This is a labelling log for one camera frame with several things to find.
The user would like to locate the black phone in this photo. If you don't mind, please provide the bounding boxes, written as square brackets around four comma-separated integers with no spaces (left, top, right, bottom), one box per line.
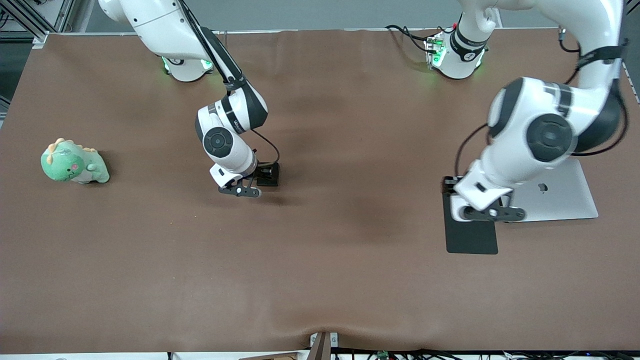
[256,162,281,188]

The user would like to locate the black mouse pad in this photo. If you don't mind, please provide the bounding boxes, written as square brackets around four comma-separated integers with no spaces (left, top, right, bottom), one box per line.
[442,190,499,255]

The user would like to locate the brown table mat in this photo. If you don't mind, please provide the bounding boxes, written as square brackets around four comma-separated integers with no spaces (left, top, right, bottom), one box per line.
[0,27,640,354]

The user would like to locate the silver laptop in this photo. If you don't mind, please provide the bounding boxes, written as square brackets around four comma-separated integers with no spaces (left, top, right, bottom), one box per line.
[509,158,600,224]

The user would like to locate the green dinosaur plush toy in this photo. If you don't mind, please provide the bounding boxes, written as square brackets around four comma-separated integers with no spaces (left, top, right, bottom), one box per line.
[40,138,110,185]

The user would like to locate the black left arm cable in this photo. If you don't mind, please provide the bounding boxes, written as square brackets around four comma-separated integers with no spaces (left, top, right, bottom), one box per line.
[453,27,632,177]

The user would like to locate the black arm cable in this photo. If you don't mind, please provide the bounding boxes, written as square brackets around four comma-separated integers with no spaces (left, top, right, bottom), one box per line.
[179,0,281,167]
[453,27,632,177]

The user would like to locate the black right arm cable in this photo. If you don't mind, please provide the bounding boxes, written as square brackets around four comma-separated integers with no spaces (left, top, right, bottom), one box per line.
[179,0,281,167]

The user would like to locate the black left base cable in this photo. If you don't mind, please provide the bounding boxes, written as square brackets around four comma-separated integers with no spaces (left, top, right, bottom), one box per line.
[384,23,442,54]

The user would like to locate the brown camera mount post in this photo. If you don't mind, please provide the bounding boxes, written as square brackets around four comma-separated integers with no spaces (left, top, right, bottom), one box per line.
[309,331,339,360]

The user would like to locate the aluminium frame profile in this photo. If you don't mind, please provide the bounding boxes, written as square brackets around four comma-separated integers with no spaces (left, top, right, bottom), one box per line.
[0,0,77,49]

